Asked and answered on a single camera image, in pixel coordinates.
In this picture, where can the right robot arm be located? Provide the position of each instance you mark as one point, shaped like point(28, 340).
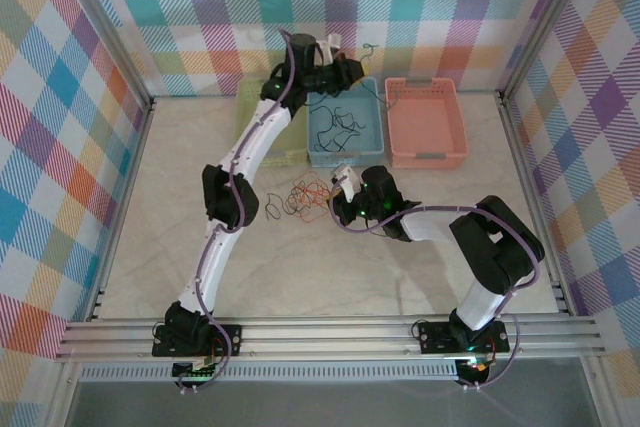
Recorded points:
point(435, 227)

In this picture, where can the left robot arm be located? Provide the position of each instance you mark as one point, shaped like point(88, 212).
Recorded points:
point(220, 257)

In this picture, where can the blue plastic basket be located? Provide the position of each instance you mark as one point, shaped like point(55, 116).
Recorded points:
point(345, 147)

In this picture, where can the pink plastic basket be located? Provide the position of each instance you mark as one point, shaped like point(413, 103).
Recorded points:
point(425, 122)

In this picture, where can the green plastic basket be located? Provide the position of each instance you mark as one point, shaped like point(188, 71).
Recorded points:
point(297, 134)

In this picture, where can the small circuit board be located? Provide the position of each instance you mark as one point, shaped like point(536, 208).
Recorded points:
point(195, 371)
point(477, 367)

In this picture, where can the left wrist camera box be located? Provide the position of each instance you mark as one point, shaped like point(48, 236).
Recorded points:
point(327, 49)

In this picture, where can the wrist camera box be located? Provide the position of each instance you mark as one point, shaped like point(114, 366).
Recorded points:
point(327, 49)
point(345, 182)

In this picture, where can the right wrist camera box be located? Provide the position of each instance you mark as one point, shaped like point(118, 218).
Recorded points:
point(345, 182)

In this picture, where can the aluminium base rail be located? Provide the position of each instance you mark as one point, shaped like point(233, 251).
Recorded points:
point(325, 334)

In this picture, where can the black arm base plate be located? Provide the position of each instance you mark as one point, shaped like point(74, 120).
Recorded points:
point(227, 339)
point(435, 337)

